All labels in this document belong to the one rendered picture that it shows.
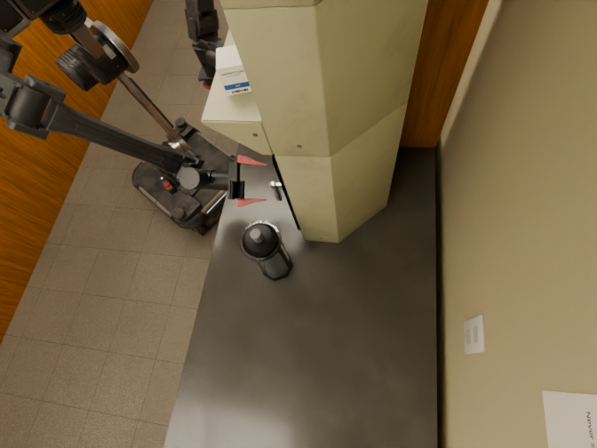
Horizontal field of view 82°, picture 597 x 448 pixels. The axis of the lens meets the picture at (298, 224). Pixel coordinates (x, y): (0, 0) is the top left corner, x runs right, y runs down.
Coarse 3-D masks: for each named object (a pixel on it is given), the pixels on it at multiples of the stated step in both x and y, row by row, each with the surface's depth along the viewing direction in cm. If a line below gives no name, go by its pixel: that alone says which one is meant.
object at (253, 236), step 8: (256, 224) 89; (264, 224) 89; (248, 232) 88; (256, 232) 84; (264, 232) 87; (272, 232) 87; (248, 240) 87; (256, 240) 85; (264, 240) 86; (272, 240) 86; (248, 248) 86; (256, 248) 86; (264, 248) 86; (272, 248) 86; (256, 256) 86
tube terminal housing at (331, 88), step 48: (336, 0) 40; (384, 0) 45; (240, 48) 46; (288, 48) 44; (336, 48) 46; (384, 48) 52; (288, 96) 52; (336, 96) 53; (384, 96) 62; (288, 144) 64; (336, 144) 64; (384, 144) 76; (288, 192) 82; (336, 192) 79; (384, 192) 100; (336, 240) 107
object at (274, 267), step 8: (272, 224) 89; (240, 240) 89; (280, 240) 87; (248, 256) 87; (264, 256) 86; (280, 256) 93; (264, 264) 92; (272, 264) 93; (280, 264) 97; (264, 272) 103; (272, 272) 100; (280, 272) 102
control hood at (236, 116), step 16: (208, 96) 64; (224, 96) 63; (240, 96) 62; (208, 112) 62; (224, 112) 61; (240, 112) 61; (256, 112) 60; (224, 128) 62; (240, 128) 61; (256, 128) 61; (256, 144) 65
